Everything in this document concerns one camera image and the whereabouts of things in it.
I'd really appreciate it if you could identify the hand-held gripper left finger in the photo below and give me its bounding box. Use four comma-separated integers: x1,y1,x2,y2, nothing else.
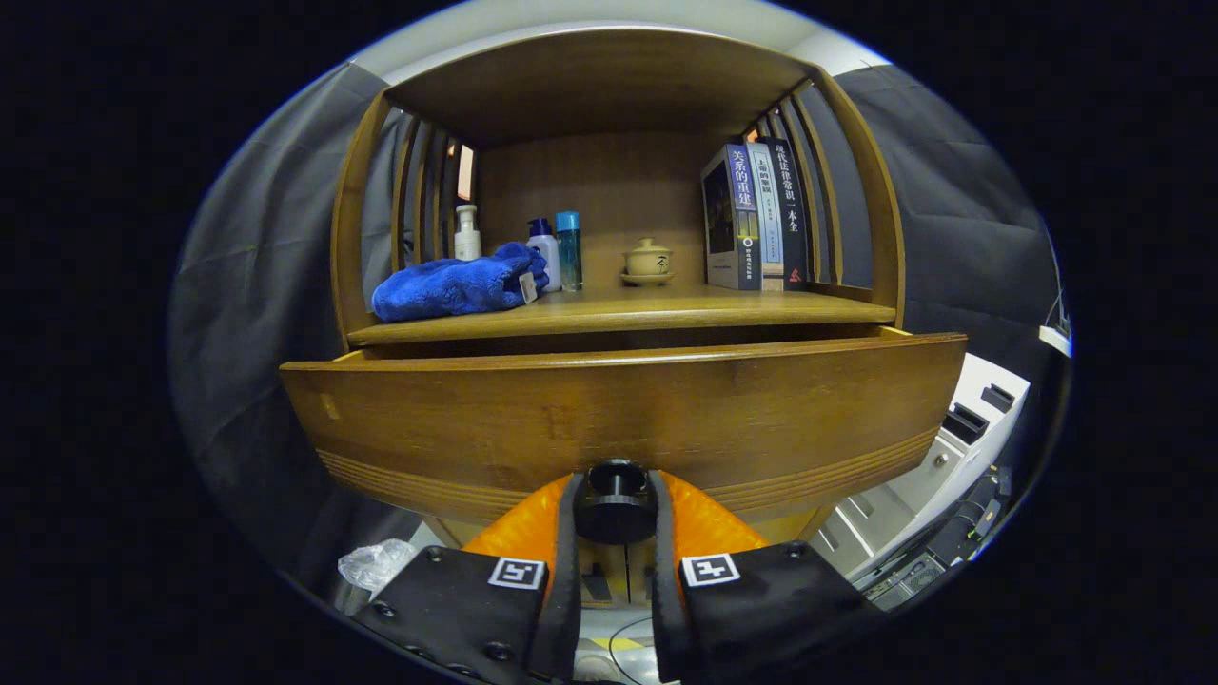
352,473,583,684

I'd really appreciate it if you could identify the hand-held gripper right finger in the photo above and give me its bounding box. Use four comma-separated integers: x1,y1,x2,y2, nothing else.
650,471,886,684

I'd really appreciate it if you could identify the wooden drawer with black knob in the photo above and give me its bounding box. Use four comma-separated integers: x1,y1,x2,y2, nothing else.
281,325,970,548

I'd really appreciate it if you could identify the wooden cabinet door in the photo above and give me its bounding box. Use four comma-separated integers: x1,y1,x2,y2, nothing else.
623,544,658,606
580,544,621,606

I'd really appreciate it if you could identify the wooden countertop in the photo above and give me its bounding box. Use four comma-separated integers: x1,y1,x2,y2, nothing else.
347,284,897,348

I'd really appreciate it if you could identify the white drawer unit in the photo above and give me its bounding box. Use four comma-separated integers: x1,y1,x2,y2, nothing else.
809,354,1031,581

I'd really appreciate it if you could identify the wooden cabinet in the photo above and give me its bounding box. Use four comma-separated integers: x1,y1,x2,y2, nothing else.
281,27,970,610

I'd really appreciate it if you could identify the clear plastic bag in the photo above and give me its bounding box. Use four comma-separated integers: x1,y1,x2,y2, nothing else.
338,538,420,596

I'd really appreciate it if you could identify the black electronic device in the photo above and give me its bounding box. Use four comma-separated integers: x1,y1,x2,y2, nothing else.
861,547,953,612

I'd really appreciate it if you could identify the blue towel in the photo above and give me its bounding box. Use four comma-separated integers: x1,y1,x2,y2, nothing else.
371,242,550,323

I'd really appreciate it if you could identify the beige lidded teacup with saucer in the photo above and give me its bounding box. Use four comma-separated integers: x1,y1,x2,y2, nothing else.
620,238,675,286

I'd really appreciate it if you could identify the white bottle with blue cap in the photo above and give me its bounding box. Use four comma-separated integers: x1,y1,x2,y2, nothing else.
526,218,562,293

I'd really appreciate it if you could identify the teal bottle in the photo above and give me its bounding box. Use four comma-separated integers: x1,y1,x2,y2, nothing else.
556,211,583,292

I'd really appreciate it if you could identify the book with blue spine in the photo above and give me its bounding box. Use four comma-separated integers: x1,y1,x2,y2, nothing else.
701,143,762,291

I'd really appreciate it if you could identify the book with pale spine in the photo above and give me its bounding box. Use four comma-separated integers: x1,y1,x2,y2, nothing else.
747,141,786,291

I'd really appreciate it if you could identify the book with black spine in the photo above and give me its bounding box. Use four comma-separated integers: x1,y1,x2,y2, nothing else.
761,136,810,291

